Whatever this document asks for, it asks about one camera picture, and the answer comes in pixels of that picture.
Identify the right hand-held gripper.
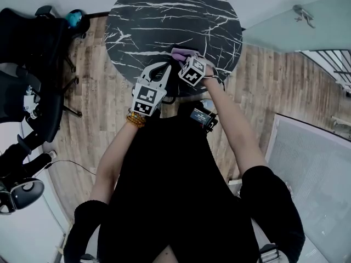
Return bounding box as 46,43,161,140
178,53,207,87

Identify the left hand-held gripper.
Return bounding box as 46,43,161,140
131,61,172,117

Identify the purple cloth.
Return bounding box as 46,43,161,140
171,48,199,63

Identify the person's left forearm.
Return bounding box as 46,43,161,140
89,122,139,205

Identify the person's right forearm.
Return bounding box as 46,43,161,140
202,66,268,180

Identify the black battery pack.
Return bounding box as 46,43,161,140
190,107,219,133

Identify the teal round object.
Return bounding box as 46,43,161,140
65,9,83,28

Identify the person's black clothing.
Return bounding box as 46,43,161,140
63,102,307,263

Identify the frosted glass door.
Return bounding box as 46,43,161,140
242,0,351,54

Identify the white black device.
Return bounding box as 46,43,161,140
23,85,42,119

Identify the black office chair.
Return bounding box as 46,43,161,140
0,5,91,73
0,63,83,155

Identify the black railing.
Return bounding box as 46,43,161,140
300,49,351,93

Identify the white-framed frosted glass panel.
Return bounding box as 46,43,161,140
264,113,351,263

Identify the grey black machine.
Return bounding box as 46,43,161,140
0,178,45,216

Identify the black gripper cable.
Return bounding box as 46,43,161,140
204,61,226,92

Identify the brown bead bracelet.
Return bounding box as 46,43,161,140
126,111,146,129

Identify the black floor cable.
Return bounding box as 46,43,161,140
45,159,97,176

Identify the metal door handle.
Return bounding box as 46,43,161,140
292,4,316,29

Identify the grey strap buckle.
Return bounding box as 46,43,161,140
79,253,99,263
257,244,280,263

